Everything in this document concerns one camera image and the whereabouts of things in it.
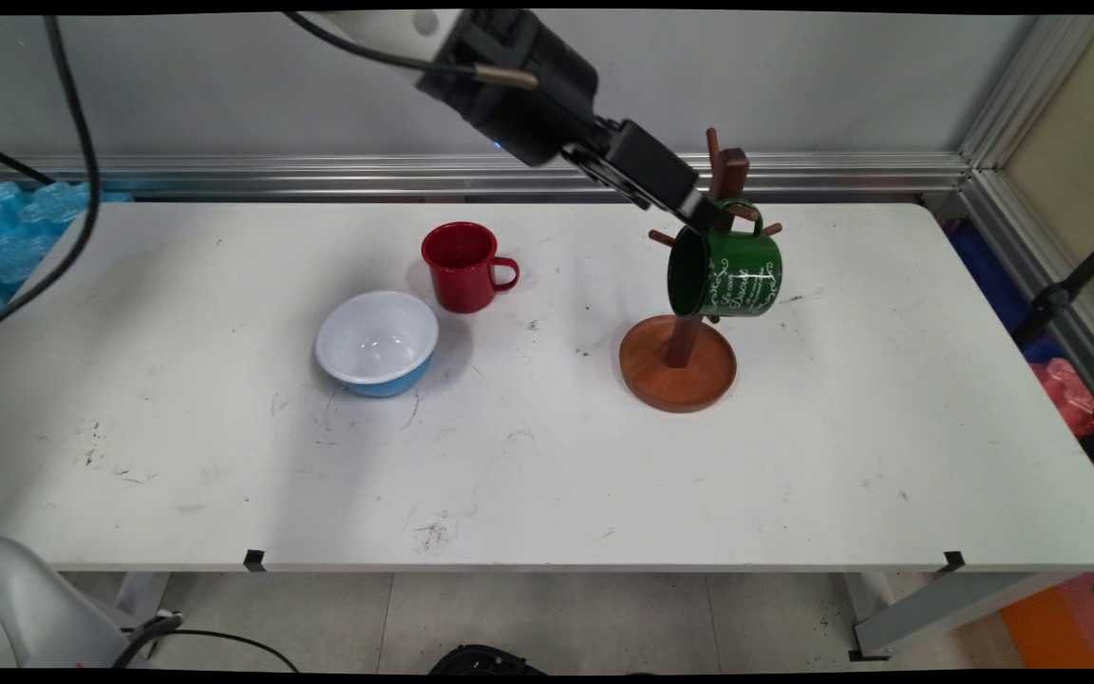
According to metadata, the blue bubble wrap sheet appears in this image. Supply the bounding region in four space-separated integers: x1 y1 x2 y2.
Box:
0 180 135 333

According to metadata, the orange box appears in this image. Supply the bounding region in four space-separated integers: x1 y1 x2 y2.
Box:
1000 584 1094 671

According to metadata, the thick black cable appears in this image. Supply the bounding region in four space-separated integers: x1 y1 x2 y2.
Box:
0 14 102 349

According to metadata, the thin black cord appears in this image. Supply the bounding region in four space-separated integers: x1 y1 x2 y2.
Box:
0 136 56 186

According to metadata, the horizontal aluminium frame rail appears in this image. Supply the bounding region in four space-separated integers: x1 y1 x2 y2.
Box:
0 152 971 203

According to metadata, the black cable with metal plug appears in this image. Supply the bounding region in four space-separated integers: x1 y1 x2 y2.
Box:
283 9 540 90

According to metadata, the black tripod stand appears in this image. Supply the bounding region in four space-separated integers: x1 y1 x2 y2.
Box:
1012 218 1094 349

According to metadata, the black floor cable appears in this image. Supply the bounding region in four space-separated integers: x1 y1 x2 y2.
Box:
110 608 301 673

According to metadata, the grey table leg with foot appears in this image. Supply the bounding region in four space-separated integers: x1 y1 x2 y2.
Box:
839 571 1072 662

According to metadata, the grey rounded robot base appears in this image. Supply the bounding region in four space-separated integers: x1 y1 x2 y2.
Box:
0 534 130 671

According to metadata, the blue plastic crate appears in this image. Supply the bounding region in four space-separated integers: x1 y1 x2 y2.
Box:
946 223 1066 364

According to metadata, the green enamel mug white lettering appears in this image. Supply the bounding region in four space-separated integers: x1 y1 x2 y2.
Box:
666 198 785 320

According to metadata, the beige partition panel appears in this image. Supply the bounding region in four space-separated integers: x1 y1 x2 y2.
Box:
1001 17 1094 329

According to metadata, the blue bowl white inside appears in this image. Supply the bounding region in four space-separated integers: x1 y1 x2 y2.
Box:
314 290 441 398

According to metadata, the black electronic device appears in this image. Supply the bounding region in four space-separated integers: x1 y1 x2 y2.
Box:
428 644 548 676

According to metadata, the brown wooden mug tree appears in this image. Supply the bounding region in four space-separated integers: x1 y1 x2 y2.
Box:
618 126 785 415

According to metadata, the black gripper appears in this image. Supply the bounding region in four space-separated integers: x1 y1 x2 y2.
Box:
414 9 725 235

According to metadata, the red enamel mug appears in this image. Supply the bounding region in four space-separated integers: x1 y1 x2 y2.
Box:
421 221 520 314

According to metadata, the red plastic bag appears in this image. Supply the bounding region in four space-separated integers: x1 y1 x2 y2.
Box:
1031 358 1094 516

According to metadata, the aluminium corner frame post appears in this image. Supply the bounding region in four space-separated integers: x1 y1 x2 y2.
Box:
957 14 1094 433

